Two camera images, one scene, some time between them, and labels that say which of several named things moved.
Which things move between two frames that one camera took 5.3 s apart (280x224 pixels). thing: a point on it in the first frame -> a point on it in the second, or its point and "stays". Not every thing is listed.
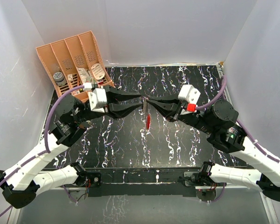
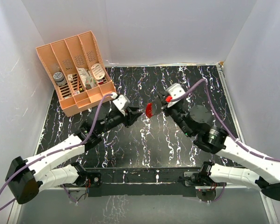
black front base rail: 153,181 stays
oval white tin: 98,71 stays
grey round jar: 59,79 stays
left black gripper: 115,109 -> 128,118
